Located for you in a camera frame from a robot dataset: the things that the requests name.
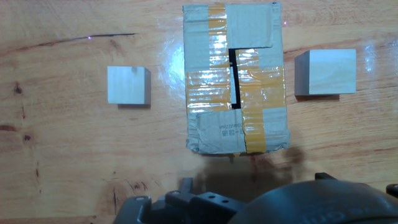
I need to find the wooden cube with dark knot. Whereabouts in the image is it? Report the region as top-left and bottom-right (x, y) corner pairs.
(107, 65), (152, 106)

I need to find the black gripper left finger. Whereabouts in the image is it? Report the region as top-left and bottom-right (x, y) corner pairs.
(112, 177), (247, 224)

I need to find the taped cardboard box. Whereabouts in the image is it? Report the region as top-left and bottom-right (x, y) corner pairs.
(182, 1), (292, 156)

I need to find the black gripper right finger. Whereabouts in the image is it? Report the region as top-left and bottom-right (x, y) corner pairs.
(314, 172), (398, 198)

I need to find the plain wooden cube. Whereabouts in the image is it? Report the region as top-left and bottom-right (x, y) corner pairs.
(294, 49), (357, 96)

